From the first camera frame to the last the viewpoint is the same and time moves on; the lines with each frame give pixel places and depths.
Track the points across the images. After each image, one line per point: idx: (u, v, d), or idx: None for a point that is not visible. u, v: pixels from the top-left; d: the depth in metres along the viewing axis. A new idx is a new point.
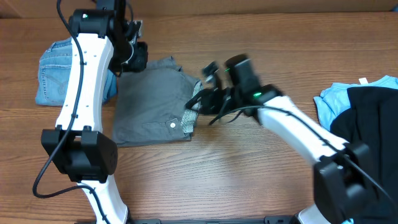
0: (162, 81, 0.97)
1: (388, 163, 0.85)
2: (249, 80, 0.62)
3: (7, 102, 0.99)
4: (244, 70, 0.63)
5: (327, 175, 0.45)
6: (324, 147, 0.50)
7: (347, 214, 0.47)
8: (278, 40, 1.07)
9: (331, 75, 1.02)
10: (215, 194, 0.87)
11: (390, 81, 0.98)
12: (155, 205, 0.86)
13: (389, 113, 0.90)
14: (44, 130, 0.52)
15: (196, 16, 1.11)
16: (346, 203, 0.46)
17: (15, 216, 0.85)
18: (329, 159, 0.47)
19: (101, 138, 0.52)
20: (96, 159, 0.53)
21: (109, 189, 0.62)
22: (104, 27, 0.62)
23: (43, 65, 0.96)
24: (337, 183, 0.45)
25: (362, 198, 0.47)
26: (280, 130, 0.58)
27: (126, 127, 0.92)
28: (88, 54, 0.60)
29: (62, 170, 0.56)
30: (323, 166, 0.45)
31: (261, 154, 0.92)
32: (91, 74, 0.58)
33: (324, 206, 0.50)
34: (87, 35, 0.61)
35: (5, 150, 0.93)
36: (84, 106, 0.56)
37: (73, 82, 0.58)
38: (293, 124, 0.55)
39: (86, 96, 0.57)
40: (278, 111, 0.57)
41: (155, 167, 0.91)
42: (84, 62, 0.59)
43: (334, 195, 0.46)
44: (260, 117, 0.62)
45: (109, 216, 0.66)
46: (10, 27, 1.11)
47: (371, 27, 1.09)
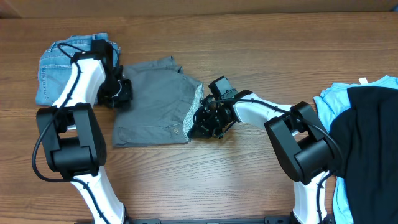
0: (165, 84, 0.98)
1: (388, 163, 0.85)
2: (226, 90, 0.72)
3: (7, 102, 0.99)
4: (221, 85, 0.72)
5: (276, 130, 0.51)
6: (276, 113, 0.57)
7: (306, 170, 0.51)
8: (278, 41, 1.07)
9: (331, 74, 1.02)
10: (214, 194, 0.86)
11: (390, 81, 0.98)
12: (155, 205, 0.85)
13: (389, 113, 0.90)
14: (40, 109, 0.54)
15: (196, 16, 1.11)
16: (300, 157, 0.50)
17: (15, 216, 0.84)
18: (279, 118, 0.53)
19: (91, 112, 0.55)
20: (87, 134, 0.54)
21: (102, 183, 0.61)
22: (98, 59, 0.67)
23: (43, 65, 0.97)
24: (286, 137, 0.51)
25: (319, 154, 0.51)
26: (252, 118, 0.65)
27: (127, 127, 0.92)
28: (84, 66, 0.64)
29: (50, 162, 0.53)
30: (273, 123, 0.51)
31: (261, 154, 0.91)
32: (86, 80, 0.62)
33: (288, 169, 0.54)
34: (86, 58, 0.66)
35: (5, 150, 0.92)
36: (79, 94, 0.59)
37: (69, 84, 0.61)
38: (255, 107, 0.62)
39: (81, 89, 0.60)
40: (246, 102, 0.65)
41: (155, 167, 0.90)
42: (81, 70, 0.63)
43: (286, 150, 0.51)
44: (237, 113, 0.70)
45: (106, 213, 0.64)
46: (10, 27, 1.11)
47: (371, 27, 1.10)
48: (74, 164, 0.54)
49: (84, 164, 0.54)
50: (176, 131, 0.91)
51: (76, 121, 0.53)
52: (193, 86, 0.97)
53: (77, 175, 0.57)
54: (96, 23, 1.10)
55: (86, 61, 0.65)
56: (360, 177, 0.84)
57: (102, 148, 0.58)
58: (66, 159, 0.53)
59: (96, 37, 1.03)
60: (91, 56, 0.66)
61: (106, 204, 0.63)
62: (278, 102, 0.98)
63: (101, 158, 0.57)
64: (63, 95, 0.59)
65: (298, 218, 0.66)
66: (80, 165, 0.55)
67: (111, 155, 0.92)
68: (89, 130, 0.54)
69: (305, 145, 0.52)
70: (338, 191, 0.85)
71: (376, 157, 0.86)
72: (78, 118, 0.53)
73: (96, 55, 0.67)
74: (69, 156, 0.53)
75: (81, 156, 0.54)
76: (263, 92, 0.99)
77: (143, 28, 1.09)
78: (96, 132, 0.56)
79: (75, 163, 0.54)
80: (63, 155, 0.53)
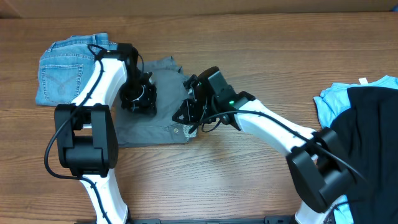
0: (162, 83, 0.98)
1: (389, 163, 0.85)
2: (221, 89, 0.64)
3: (7, 102, 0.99)
4: (215, 82, 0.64)
5: (300, 164, 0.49)
6: (295, 138, 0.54)
7: (329, 201, 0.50)
8: (278, 41, 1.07)
9: (331, 74, 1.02)
10: (215, 194, 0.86)
11: (390, 81, 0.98)
12: (155, 205, 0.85)
13: (388, 114, 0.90)
14: (59, 105, 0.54)
15: (196, 16, 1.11)
16: (324, 190, 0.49)
17: (15, 216, 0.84)
18: (301, 149, 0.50)
19: (109, 116, 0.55)
20: (101, 135, 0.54)
21: (110, 184, 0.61)
22: (122, 60, 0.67)
23: (43, 65, 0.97)
24: (311, 171, 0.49)
25: (341, 183, 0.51)
26: (257, 131, 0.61)
27: (126, 128, 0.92)
28: (107, 66, 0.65)
29: (62, 158, 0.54)
30: (295, 156, 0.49)
31: (261, 154, 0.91)
32: (107, 79, 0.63)
33: (306, 199, 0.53)
34: (111, 60, 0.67)
35: (5, 150, 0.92)
36: (99, 93, 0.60)
37: (90, 83, 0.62)
38: (265, 123, 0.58)
39: (102, 88, 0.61)
40: (252, 114, 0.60)
41: (155, 167, 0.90)
42: (104, 70, 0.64)
43: (311, 184, 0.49)
44: (238, 123, 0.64)
45: (109, 214, 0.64)
46: (10, 27, 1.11)
47: (370, 27, 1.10)
48: (86, 163, 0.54)
49: (94, 165, 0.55)
50: (176, 131, 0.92)
51: (92, 121, 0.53)
52: None
53: (86, 174, 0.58)
54: (96, 23, 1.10)
55: (110, 61, 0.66)
56: None
57: (114, 150, 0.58)
58: (78, 157, 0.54)
59: (97, 37, 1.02)
60: (114, 57, 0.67)
61: (110, 205, 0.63)
62: (278, 101, 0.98)
63: (112, 161, 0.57)
64: (83, 93, 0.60)
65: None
66: (91, 166, 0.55)
67: None
68: (104, 134, 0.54)
69: (326, 175, 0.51)
70: None
71: (377, 157, 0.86)
72: (95, 119, 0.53)
73: (120, 56, 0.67)
74: (81, 155, 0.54)
75: (93, 157, 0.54)
76: (263, 92, 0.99)
77: (143, 28, 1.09)
78: (111, 135, 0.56)
79: (86, 163, 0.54)
80: (74, 154, 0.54)
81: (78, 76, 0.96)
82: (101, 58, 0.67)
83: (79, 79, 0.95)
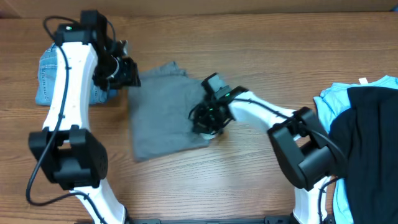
0: (175, 91, 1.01)
1: (388, 162, 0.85)
2: (219, 87, 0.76)
3: (7, 102, 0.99)
4: (213, 83, 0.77)
5: (279, 138, 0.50)
6: (278, 117, 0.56)
7: (310, 177, 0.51)
8: (278, 41, 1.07)
9: (331, 74, 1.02)
10: (215, 194, 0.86)
11: (390, 81, 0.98)
12: (155, 205, 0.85)
13: (388, 113, 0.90)
14: (32, 131, 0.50)
15: (196, 16, 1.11)
16: (304, 165, 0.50)
17: (15, 216, 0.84)
18: (282, 126, 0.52)
19: (89, 137, 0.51)
20: (85, 158, 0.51)
21: (102, 192, 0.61)
22: (87, 38, 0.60)
23: (43, 65, 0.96)
24: (290, 145, 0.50)
25: (321, 160, 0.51)
26: (250, 117, 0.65)
27: (148, 139, 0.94)
28: (73, 58, 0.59)
29: (50, 178, 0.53)
30: (277, 130, 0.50)
31: (261, 154, 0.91)
32: (77, 79, 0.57)
33: (290, 176, 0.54)
34: (73, 43, 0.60)
35: (5, 150, 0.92)
36: (71, 106, 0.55)
37: (58, 86, 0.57)
38: (252, 107, 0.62)
39: (73, 97, 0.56)
40: (243, 102, 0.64)
41: (155, 168, 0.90)
42: (69, 67, 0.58)
43: (290, 158, 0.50)
44: (232, 112, 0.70)
45: (107, 219, 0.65)
46: (10, 27, 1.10)
47: (371, 28, 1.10)
48: (76, 180, 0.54)
49: (85, 179, 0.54)
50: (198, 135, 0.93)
51: (73, 148, 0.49)
52: None
53: (76, 187, 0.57)
54: None
55: (73, 45, 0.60)
56: (361, 177, 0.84)
57: (101, 160, 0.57)
58: (67, 178, 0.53)
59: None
60: (78, 40, 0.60)
61: (106, 211, 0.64)
62: (278, 102, 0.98)
63: (101, 172, 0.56)
64: (53, 106, 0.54)
65: (300, 219, 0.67)
66: (81, 181, 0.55)
67: (111, 155, 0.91)
68: (87, 157, 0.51)
69: (307, 152, 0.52)
70: (337, 191, 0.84)
71: (376, 158, 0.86)
72: (75, 147, 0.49)
73: (84, 33, 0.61)
74: (68, 176, 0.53)
75: (81, 176, 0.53)
76: (263, 93, 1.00)
77: (143, 28, 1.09)
78: (94, 155, 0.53)
79: (74, 179, 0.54)
80: (62, 173, 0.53)
81: None
82: (61, 44, 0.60)
83: None
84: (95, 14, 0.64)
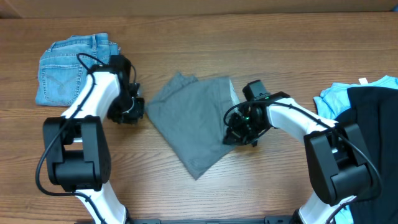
0: (200, 96, 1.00)
1: (388, 162, 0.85)
2: (260, 93, 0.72)
3: (7, 102, 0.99)
4: (255, 88, 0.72)
5: (316, 145, 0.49)
6: (318, 126, 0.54)
7: (340, 193, 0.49)
8: (278, 41, 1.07)
9: (331, 74, 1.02)
10: (215, 194, 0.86)
11: (390, 81, 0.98)
12: (155, 205, 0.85)
13: (389, 112, 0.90)
14: (48, 118, 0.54)
15: (196, 16, 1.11)
16: (337, 179, 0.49)
17: (15, 216, 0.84)
18: (321, 133, 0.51)
19: (100, 129, 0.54)
20: (92, 149, 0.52)
21: (102, 195, 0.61)
22: (115, 73, 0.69)
23: (43, 65, 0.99)
24: (326, 155, 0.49)
25: (355, 179, 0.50)
26: (286, 124, 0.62)
27: (199, 156, 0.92)
28: (100, 78, 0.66)
29: (51, 172, 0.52)
30: (314, 137, 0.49)
31: (262, 155, 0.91)
32: (99, 91, 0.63)
33: (319, 188, 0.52)
34: (102, 72, 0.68)
35: (5, 150, 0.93)
36: (91, 106, 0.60)
37: (82, 94, 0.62)
38: (293, 114, 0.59)
39: (92, 102, 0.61)
40: (283, 106, 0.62)
41: (155, 167, 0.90)
42: (95, 83, 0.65)
43: (324, 169, 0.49)
44: (268, 116, 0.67)
45: (107, 219, 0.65)
46: (10, 26, 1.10)
47: (371, 28, 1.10)
48: (77, 178, 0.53)
49: (87, 180, 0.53)
50: None
51: (83, 134, 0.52)
52: (226, 83, 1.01)
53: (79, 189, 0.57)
54: (96, 23, 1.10)
55: (102, 73, 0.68)
56: None
57: (106, 165, 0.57)
58: (69, 173, 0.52)
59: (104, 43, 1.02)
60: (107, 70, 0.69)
61: (107, 211, 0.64)
62: None
63: (104, 175, 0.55)
64: (74, 104, 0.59)
65: (303, 219, 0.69)
66: (82, 181, 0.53)
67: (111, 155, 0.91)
68: (94, 148, 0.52)
69: (342, 165, 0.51)
70: None
71: (376, 157, 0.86)
72: (86, 132, 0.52)
73: (112, 68, 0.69)
74: (71, 170, 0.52)
75: (84, 172, 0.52)
76: None
77: (143, 28, 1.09)
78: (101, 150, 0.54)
79: (76, 178, 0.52)
80: (64, 169, 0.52)
81: (78, 76, 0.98)
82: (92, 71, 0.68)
83: (79, 79, 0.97)
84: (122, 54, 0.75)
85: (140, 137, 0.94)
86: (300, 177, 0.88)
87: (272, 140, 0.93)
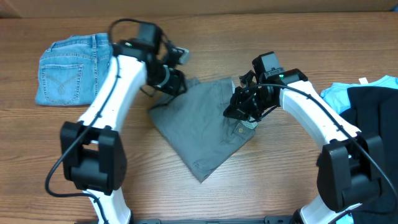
0: (203, 98, 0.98)
1: (388, 163, 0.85)
2: (272, 68, 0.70)
3: (7, 102, 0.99)
4: (267, 61, 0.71)
5: (336, 157, 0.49)
6: (339, 132, 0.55)
7: (347, 202, 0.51)
8: (278, 40, 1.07)
9: (331, 74, 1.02)
10: (215, 194, 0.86)
11: (390, 81, 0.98)
12: (155, 205, 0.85)
13: (388, 113, 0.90)
14: (69, 123, 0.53)
15: (196, 16, 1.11)
16: (347, 190, 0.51)
17: (15, 216, 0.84)
18: (340, 144, 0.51)
19: (119, 142, 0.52)
20: (107, 162, 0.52)
21: (113, 198, 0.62)
22: (142, 60, 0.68)
23: (43, 65, 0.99)
24: (343, 168, 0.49)
25: (364, 190, 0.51)
26: (300, 113, 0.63)
27: (203, 157, 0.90)
28: (125, 68, 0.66)
29: (67, 172, 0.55)
30: (333, 148, 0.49)
31: (262, 154, 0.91)
32: (122, 86, 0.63)
33: (326, 193, 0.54)
34: (129, 58, 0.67)
35: (5, 150, 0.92)
36: (110, 109, 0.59)
37: (106, 88, 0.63)
38: (311, 106, 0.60)
39: (114, 102, 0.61)
40: (300, 95, 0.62)
41: (155, 167, 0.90)
42: (120, 76, 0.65)
43: (340, 181, 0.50)
44: (281, 99, 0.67)
45: (111, 221, 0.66)
46: (10, 26, 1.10)
47: (371, 28, 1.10)
48: (91, 182, 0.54)
49: (99, 185, 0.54)
50: (242, 132, 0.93)
51: (99, 147, 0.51)
52: (229, 84, 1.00)
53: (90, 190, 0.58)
54: (96, 22, 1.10)
55: (128, 59, 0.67)
56: None
57: (121, 172, 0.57)
58: (83, 176, 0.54)
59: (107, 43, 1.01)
60: (136, 53, 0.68)
61: (112, 214, 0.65)
62: None
63: (117, 183, 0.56)
64: (94, 106, 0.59)
65: (305, 220, 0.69)
66: (95, 185, 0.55)
67: None
68: (110, 162, 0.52)
69: (355, 176, 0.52)
70: None
71: None
72: (102, 145, 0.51)
73: (140, 54, 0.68)
74: (85, 174, 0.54)
75: (97, 179, 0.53)
76: None
77: None
78: (117, 162, 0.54)
79: (89, 182, 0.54)
80: (79, 172, 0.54)
81: (78, 76, 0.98)
82: (118, 55, 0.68)
83: (79, 79, 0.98)
84: (153, 28, 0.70)
85: (141, 137, 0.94)
86: (300, 177, 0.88)
87: (272, 140, 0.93)
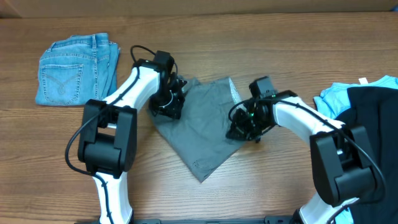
0: (203, 99, 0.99)
1: (388, 163, 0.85)
2: (267, 90, 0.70)
3: (7, 102, 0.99)
4: (263, 84, 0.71)
5: (322, 146, 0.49)
6: (324, 127, 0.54)
7: (342, 195, 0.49)
8: (278, 40, 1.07)
9: (331, 74, 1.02)
10: (215, 194, 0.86)
11: (390, 81, 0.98)
12: (155, 205, 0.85)
13: (388, 112, 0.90)
14: (91, 99, 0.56)
15: (196, 16, 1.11)
16: (341, 180, 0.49)
17: (15, 216, 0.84)
18: (327, 134, 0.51)
19: (135, 120, 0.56)
20: (124, 138, 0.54)
21: (120, 185, 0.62)
22: (158, 71, 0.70)
23: (43, 65, 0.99)
24: (331, 155, 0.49)
25: (360, 181, 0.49)
26: (293, 124, 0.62)
27: (203, 158, 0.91)
28: (143, 74, 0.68)
29: (81, 149, 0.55)
30: (320, 138, 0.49)
31: (262, 154, 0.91)
32: (140, 86, 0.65)
33: (322, 189, 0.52)
34: (149, 67, 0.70)
35: (5, 150, 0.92)
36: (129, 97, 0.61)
37: (125, 85, 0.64)
38: (300, 113, 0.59)
39: (133, 93, 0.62)
40: (290, 106, 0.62)
41: (155, 168, 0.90)
42: (139, 78, 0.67)
43: (328, 168, 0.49)
44: (275, 114, 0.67)
45: (114, 214, 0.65)
46: (10, 26, 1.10)
47: (371, 28, 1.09)
48: (104, 160, 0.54)
49: (109, 165, 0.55)
50: None
51: (119, 121, 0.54)
52: (226, 84, 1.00)
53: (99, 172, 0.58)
54: (96, 23, 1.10)
55: (147, 69, 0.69)
56: None
57: (130, 155, 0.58)
58: (97, 154, 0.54)
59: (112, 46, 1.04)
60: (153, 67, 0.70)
61: (115, 206, 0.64)
62: None
63: (127, 165, 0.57)
64: (115, 93, 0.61)
65: (305, 219, 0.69)
66: (107, 164, 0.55)
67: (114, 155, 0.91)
68: (126, 137, 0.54)
69: (347, 167, 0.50)
70: None
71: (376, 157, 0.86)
72: (122, 119, 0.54)
73: (157, 66, 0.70)
74: (99, 152, 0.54)
75: (111, 156, 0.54)
76: None
77: (143, 28, 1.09)
78: (131, 140, 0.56)
79: (102, 160, 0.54)
80: (94, 149, 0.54)
81: (78, 76, 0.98)
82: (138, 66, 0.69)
83: (79, 79, 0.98)
84: (167, 56, 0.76)
85: (140, 137, 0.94)
86: (300, 177, 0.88)
87: (272, 140, 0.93)
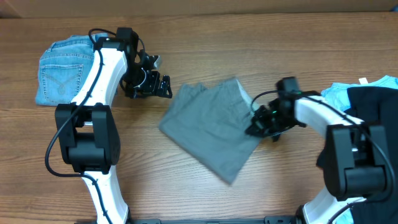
0: (211, 101, 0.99)
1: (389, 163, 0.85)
2: (293, 90, 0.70)
3: (7, 102, 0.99)
4: (290, 83, 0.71)
5: (337, 135, 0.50)
6: (344, 121, 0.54)
7: (350, 189, 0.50)
8: (278, 40, 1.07)
9: (331, 74, 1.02)
10: (215, 194, 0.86)
11: (390, 81, 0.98)
12: (155, 205, 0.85)
13: (389, 113, 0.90)
14: (59, 105, 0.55)
15: (196, 16, 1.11)
16: (351, 174, 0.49)
17: (15, 216, 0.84)
18: (347, 126, 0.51)
19: (110, 114, 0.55)
20: (102, 137, 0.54)
21: (111, 180, 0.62)
22: (122, 49, 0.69)
23: (43, 65, 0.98)
24: (346, 148, 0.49)
25: (370, 178, 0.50)
26: (312, 119, 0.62)
27: (225, 161, 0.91)
28: (107, 58, 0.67)
29: (64, 154, 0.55)
30: (337, 128, 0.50)
31: (262, 155, 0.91)
32: (107, 73, 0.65)
33: (331, 180, 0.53)
34: (110, 48, 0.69)
35: (5, 150, 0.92)
36: (99, 90, 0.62)
37: (91, 76, 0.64)
38: (321, 109, 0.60)
39: (101, 83, 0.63)
40: (313, 101, 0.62)
41: (155, 167, 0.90)
42: (103, 63, 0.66)
43: (339, 160, 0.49)
44: (296, 109, 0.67)
45: (110, 211, 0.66)
46: (10, 26, 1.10)
47: (371, 28, 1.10)
48: (89, 160, 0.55)
49: (97, 162, 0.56)
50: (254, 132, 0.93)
51: (94, 122, 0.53)
52: (235, 85, 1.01)
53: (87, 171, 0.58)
54: (96, 22, 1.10)
55: (110, 50, 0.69)
56: None
57: (115, 148, 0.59)
58: (80, 155, 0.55)
59: (96, 35, 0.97)
60: (115, 46, 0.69)
61: (111, 203, 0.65)
62: None
63: (114, 158, 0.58)
64: (83, 90, 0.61)
65: (306, 216, 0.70)
66: (93, 162, 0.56)
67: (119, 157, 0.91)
68: (105, 135, 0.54)
69: (361, 163, 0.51)
70: None
71: None
72: (97, 120, 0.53)
73: (119, 45, 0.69)
74: (82, 152, 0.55)
75: (94, 154, 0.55)
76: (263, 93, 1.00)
77: (143, 28, 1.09)
78: (111, 135, 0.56)
79: (87, 160, 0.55)
80: (76, 152, 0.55)
81: (78, 76, 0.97)
82: (99, 48, 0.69)
83: (79, 79, 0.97)
84: (130, 30, 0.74)
85: (140, 137, 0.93)
86: (299, 177, 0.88)
87: (271, 140, 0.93)
